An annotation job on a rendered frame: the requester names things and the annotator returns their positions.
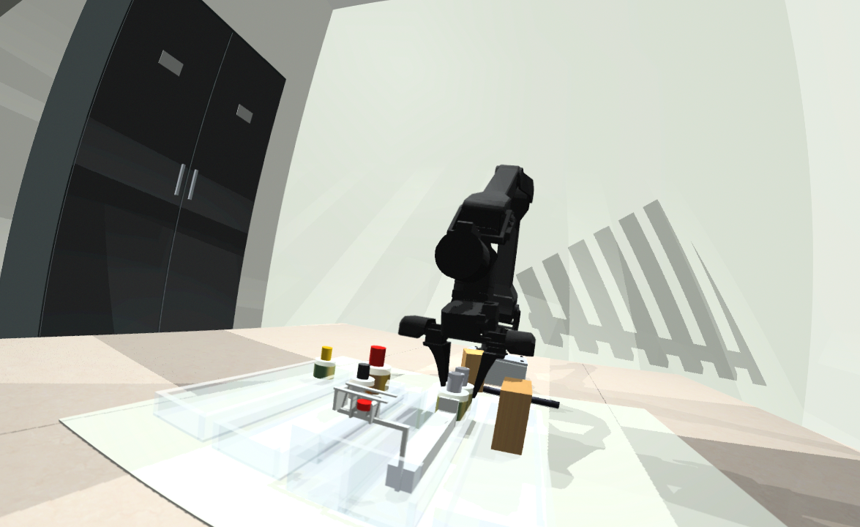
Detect green jar with yellow lid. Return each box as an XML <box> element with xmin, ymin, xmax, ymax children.
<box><xmin>313</xmin><ymin>346</ymin><xmax>336</xmax><ymax>381</ymax></box>

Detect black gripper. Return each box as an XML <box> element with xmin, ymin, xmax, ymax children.
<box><xmin>398</xmin><ymin>283</ymin><xmax>536</xmax><ymax>399</ymax></box>

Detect black cylindrical rod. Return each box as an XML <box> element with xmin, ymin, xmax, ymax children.
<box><xmin>483</xmin><ymin>385</ymin><xmax>560</xmax><ymax>408</ymax></box>

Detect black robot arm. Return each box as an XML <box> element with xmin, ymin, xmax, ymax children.
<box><xmin>435</xmin><ymin>164</ymin><xmax>534</xmax><ymax>340</ymax></box>

